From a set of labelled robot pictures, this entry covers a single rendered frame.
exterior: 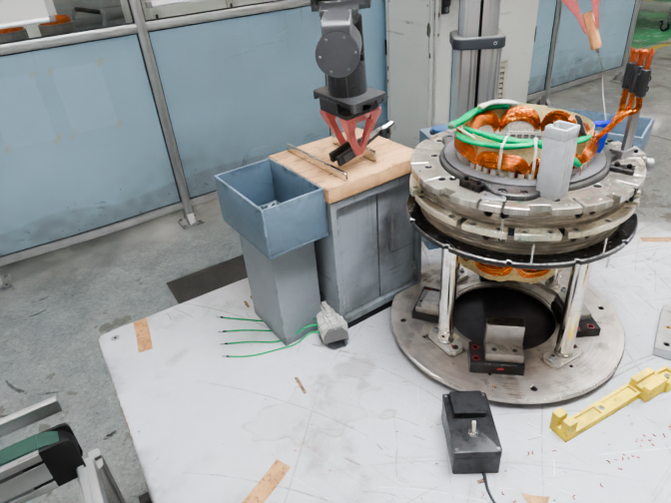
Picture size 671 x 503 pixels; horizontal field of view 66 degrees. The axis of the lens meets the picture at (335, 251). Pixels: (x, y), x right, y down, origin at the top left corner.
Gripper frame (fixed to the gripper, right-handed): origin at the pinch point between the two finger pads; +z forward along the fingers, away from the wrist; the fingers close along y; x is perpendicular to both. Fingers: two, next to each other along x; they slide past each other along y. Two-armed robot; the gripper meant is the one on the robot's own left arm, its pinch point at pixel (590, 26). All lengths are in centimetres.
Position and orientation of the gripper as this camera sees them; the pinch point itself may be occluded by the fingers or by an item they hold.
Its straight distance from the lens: 102.9
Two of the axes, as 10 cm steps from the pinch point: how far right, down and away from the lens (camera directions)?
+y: 8.3, -2.2, -5.1
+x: 3.9, -4.3, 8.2
